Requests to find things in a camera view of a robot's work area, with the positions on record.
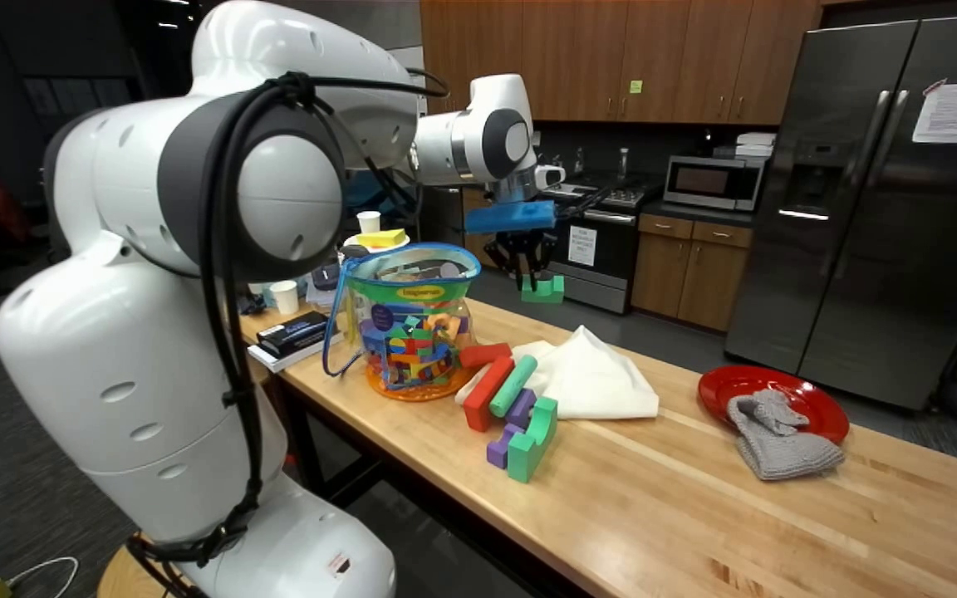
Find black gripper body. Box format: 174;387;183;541
488;227;553;270

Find small green foam block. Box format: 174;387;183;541
519;273;567;307

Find teal long foam block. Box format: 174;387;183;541
484;353;541;423

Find red foam block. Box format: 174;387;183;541
456;343;519;435

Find green stepped foam block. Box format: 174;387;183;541
506;396;562;485

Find purple foam block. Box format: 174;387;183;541
481;387;537;471

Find white paper on stove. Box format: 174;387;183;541
566;222;602;270

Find black kitchen stove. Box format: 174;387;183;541
551;180;658;315

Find clear plastic toy bin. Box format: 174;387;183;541
322;239;484;405

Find white folded cloth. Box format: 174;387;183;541
507;322;662;426

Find yellow sponge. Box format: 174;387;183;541
341;227;411;256

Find wooden lower kitchen cabinet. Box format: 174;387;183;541
628;209;757;335

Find silver microwave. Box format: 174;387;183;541
662;154;771;216

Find wooden upper kitchen cabinets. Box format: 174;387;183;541
419;0;824;125

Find black book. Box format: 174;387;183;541
247;307;334;375

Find white stacked containers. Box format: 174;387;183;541
730;130;778;161

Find gray cloth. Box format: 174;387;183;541
725;386;848;485

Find red plate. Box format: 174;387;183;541
695;363;852;444

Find stainless steel fridge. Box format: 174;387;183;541
725;11;957;416

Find small wrist camera box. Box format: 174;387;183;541
530;161;572;197

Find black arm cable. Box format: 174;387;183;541
148;69;448;571

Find white floor cable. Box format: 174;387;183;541
0;551;83;591

